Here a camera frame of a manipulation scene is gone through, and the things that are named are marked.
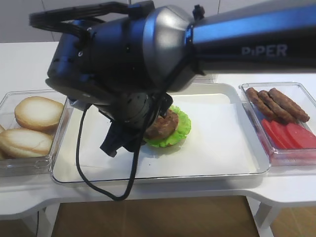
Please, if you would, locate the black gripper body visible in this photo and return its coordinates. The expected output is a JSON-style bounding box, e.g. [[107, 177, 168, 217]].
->
[[96, 93, 173, 157]]

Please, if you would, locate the brown meat patty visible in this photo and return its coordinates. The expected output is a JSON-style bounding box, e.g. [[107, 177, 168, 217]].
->
[[246, 87, 277, 120], [258, 90, 297, 123], [144, 109, 179, 140], [268, 88, 310, 122]]

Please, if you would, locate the black blue robot arm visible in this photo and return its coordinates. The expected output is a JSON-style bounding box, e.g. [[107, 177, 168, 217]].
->
[[29, 0, 316, 157]]

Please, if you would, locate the green lettuce leaf on bun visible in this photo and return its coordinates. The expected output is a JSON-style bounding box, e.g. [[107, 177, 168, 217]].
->
[[144, 106, 192, 148]]

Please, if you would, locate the white rectangular serving tray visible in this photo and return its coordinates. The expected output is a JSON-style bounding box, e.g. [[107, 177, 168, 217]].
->
[[52, 83, 270, 183]]

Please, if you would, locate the upper toasted bun half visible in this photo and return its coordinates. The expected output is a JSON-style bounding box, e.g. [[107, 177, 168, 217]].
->
[[14, 96, 64, 132]]

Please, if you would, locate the toasted bun half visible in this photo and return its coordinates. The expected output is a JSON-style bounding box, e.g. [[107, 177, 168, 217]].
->
[[14, 96, 64, 132], [0, 125, 6, 160], [0, 128, 53, 158]]

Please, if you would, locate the clear bun container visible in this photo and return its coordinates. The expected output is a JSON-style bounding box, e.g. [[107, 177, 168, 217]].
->
[[0, 90, 73, 177]]

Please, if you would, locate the lower toasted bun half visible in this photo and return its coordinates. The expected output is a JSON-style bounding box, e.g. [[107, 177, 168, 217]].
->
[[0, 128, 53, 158]]

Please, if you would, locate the leftmost toasted bun half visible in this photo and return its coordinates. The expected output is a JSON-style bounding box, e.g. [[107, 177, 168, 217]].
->
[[0, 125, 6, 160]]

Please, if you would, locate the red tomato slice left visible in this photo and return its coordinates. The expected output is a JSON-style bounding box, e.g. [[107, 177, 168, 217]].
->
[[261, 118, 288, 149]]

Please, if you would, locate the red tomato slice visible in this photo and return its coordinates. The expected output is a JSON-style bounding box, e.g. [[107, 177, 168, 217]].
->
[[261, 118, 288, 149], [286, 123, 316, 149], [270, 121, 301, 149]]

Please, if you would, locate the red tomato slice middle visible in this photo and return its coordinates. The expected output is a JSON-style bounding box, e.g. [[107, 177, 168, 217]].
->
[[270, 121, 301, 149]]

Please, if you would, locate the clear patty tomato container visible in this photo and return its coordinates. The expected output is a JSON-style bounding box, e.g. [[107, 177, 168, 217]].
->
[[239, 82, 316, 166]]

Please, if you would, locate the white table leg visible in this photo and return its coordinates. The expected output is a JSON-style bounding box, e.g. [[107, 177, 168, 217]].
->
[[247, 197, 281, 237]]

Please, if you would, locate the red tomato slice right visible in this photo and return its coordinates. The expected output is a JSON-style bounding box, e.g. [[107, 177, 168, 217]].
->
[[286, 123, 316, 149]]

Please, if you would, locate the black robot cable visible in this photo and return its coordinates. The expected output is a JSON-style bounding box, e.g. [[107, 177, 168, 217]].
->
[[76, 14, 205, 202]]

